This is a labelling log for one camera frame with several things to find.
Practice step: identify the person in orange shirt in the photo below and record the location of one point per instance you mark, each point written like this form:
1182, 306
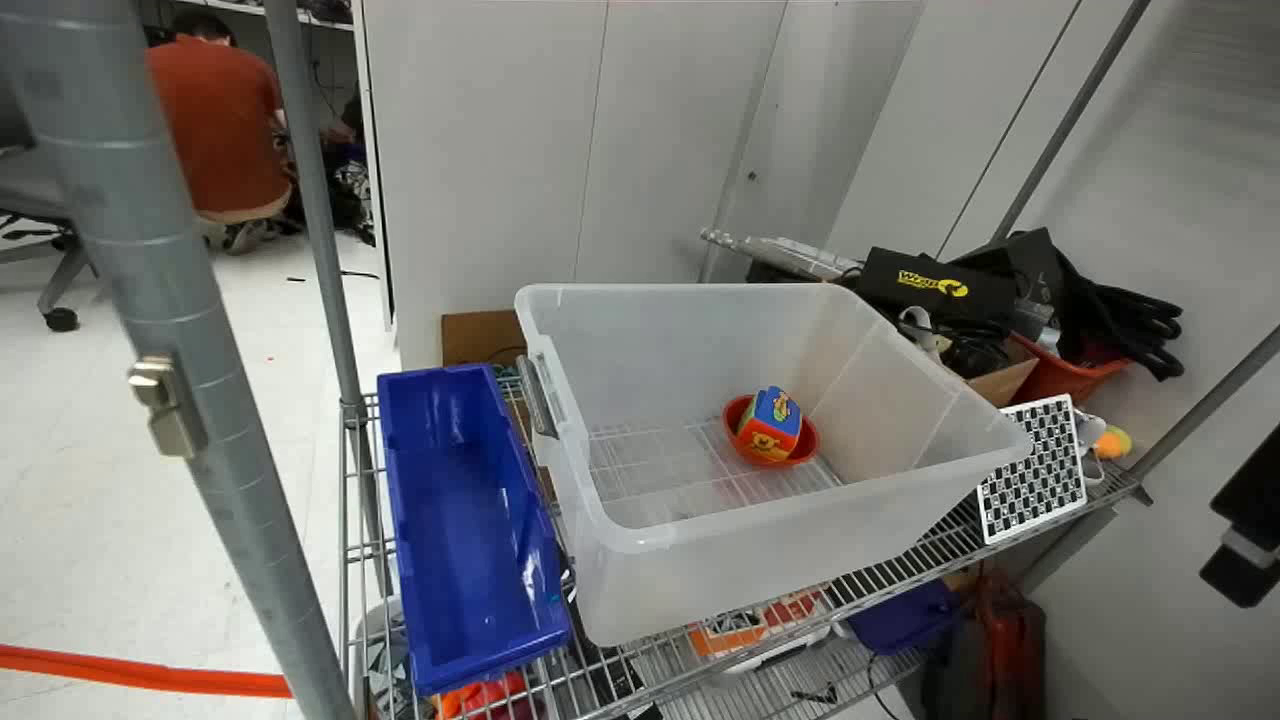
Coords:
223, 120

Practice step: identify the flat brown cardboard piece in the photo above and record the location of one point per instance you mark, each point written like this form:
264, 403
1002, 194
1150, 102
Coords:
479, 339

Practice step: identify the black angular object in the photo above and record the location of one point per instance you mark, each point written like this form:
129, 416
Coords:
1246, 525

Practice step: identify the office chair base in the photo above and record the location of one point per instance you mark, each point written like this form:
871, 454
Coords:
58, 284

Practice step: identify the open cardboard box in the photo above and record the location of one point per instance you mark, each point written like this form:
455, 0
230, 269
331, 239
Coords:
1002, 380

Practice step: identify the yellow ball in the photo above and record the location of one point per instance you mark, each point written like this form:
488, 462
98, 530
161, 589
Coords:
1112, 443

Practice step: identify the silver wrapped bundle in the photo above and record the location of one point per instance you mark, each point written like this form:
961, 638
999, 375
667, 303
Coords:
785, 249

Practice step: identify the thin grey metal pole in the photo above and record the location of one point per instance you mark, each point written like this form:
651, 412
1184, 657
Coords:
318, 201

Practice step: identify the blue plastic bin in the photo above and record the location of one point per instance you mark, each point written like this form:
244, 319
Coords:
466, 533

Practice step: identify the orange floor tape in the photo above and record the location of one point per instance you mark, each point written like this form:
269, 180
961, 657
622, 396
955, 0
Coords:
145, 675

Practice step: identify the slanted grey cart pole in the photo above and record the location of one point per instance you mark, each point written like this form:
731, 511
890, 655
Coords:
1173, 432

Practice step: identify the white checker calibration board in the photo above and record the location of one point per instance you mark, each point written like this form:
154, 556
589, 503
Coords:
1033, 472

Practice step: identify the dark blue object under shelf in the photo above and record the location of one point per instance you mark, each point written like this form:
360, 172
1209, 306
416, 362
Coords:
907, 616

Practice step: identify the red and black bag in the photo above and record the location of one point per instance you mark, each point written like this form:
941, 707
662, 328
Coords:
994, 655

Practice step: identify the clear plastic storage bin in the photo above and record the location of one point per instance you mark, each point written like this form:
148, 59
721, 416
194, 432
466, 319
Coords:
667, 563

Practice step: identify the red plastic container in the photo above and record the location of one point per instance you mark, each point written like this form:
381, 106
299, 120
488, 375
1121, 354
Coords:
1065, 379

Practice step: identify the small orange items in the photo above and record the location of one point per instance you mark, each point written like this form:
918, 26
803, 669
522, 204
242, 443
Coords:
480, 699

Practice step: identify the black bag with yellow logo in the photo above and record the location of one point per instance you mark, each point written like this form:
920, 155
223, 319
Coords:
932, 281

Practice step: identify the thick grey metal pole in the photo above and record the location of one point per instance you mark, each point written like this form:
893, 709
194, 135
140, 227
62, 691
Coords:
145, 214

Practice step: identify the thin slanted metal rod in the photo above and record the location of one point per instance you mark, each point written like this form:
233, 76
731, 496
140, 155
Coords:
1065, 125

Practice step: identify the orange and white package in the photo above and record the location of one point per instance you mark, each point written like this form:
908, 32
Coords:
755, 626

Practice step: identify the orange bowl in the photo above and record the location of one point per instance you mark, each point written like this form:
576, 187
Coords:
791, 454

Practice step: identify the metal clamp on pole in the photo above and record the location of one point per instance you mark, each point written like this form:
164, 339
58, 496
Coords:
169, 407

